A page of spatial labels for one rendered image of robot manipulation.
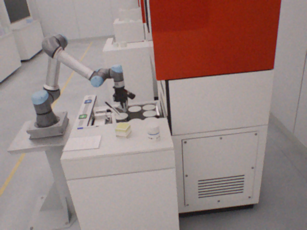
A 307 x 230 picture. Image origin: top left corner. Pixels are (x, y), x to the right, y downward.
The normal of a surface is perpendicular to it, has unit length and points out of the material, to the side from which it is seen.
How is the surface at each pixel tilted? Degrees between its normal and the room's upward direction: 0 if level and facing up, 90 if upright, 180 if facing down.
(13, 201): 0
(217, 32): 90
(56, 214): 0
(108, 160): 90
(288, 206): 0
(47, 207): 90
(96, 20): 90
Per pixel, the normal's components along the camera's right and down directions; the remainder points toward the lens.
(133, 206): 0.07, 0.44
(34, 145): -0.08, -0.89
